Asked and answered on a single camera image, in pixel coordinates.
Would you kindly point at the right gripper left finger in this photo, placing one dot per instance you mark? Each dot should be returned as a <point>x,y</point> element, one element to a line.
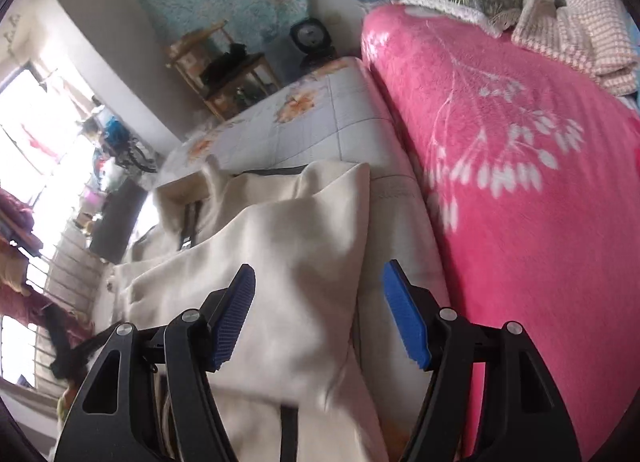
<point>113,416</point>

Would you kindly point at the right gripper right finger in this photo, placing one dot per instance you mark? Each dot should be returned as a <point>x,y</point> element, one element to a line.
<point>523,416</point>

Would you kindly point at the cream zip-up sweatshirt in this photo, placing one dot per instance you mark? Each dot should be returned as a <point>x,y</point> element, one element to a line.
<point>304,235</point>

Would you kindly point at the black clothes on chair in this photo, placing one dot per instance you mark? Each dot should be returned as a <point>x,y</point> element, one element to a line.
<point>224,65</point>

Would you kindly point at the maroon hanging garment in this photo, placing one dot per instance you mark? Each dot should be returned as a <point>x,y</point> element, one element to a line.
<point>19,300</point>

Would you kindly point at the dark grey cabinet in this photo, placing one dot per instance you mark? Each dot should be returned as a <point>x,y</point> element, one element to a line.
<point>111,233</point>

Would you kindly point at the pink floral fleece blanket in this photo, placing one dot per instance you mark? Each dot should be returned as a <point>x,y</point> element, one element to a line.
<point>530,175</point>

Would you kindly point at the wooden chair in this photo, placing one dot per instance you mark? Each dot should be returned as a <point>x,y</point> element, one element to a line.
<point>190,54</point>

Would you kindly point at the pink checkered folded blanket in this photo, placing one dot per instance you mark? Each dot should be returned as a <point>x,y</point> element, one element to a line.
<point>590,36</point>

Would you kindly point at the black round fan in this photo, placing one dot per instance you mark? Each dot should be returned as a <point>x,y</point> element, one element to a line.
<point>313,40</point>

